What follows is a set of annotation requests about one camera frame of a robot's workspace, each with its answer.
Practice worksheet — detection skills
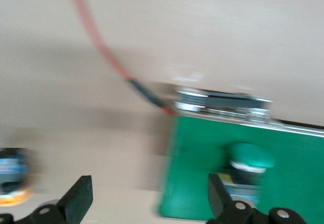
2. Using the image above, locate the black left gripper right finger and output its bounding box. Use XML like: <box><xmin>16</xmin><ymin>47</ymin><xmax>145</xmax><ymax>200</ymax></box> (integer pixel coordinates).
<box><xmin>206</xmin><ymin>173</ymin><xmax>307</xmax><ymax>224</ymax></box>

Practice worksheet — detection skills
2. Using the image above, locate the red black power cable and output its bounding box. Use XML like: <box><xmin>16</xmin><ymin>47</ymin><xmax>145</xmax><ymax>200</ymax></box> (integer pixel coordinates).
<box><xmin>62</xmin><ymin>0</ymin><xmax>177</xmax><ymax>116</ymax></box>

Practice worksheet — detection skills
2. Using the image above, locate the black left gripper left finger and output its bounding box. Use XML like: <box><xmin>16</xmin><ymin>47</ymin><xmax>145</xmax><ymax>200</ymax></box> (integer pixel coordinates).
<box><xmin>0</xmin><ymin>175</ymin><xmax>94</xmax><ymax>224</ymax></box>

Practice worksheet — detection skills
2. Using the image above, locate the green push button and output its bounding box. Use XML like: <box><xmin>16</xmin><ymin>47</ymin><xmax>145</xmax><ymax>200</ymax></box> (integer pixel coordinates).
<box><xmin>215</xmin><ymin>142</ymin><xmax>277</xmax><ymax>205</ymax></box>

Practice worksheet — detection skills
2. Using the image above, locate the green conveyor belt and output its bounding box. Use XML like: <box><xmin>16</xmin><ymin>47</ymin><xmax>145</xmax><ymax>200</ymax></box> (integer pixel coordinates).
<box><xmin>158</xmin><ymin>86</ymin><xmax>324</xmax><ymax>222</ymax></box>

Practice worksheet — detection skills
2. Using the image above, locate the yellow push button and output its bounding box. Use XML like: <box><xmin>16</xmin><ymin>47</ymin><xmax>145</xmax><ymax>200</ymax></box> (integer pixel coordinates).
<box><xmin>0</xmin><ymin>147</ymin><xmax>35</xmax><ymax>207</ymax></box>

